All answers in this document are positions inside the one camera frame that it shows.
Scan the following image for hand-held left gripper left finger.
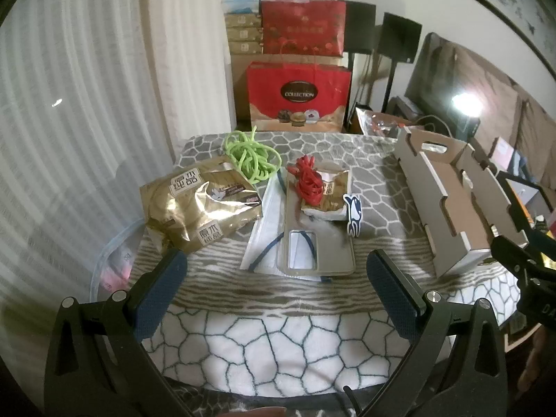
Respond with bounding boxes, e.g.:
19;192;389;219
43;248;188;417

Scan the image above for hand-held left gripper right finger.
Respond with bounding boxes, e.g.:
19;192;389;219
366;250;509;417

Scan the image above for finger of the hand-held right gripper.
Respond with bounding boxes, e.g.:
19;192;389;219
503;178;556;246
492;235;556;279

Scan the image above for cardboard carrier box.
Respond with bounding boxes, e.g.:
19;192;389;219
393;125;528;279

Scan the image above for large gold snack bag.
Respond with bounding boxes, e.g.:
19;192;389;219
140;159;264;256

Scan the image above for green cord bundle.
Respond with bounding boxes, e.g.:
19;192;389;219
223;126;282;184

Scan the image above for clear plastic bag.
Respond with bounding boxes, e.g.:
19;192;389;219
91;221;144;301

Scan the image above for clear phone case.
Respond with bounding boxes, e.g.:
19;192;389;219
277;169;357;279

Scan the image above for blue white sticker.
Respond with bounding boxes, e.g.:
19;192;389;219
342;193;363;237

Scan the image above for brown sofa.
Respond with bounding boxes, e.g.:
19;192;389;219
475;58;556;172

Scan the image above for small gold packet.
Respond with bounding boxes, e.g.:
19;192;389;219
300;163;350;222

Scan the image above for red rubber bands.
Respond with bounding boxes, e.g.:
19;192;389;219
287;155;326;205

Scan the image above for white plastic pouch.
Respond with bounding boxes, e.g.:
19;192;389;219
240;176;289;274

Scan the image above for black television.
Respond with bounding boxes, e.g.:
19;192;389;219
404;32;483;136

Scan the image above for clear wrapped package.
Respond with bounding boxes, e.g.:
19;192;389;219
354;106;413;136

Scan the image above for black speaker on stand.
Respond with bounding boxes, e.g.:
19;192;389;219
377;12;423;114
345;1;377;109

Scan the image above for red gift bag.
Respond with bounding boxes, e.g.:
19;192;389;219
246;62;352;133

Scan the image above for cream curtain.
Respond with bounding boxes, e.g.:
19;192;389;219
139;0;237;161

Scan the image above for tan flat box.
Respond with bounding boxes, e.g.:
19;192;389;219
224;13;262;28
226;27;262;43
227;42;262;56

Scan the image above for red gift box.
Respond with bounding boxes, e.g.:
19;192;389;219
261;0;347;56

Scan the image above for blue tissue box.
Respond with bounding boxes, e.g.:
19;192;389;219
221;0;261;15

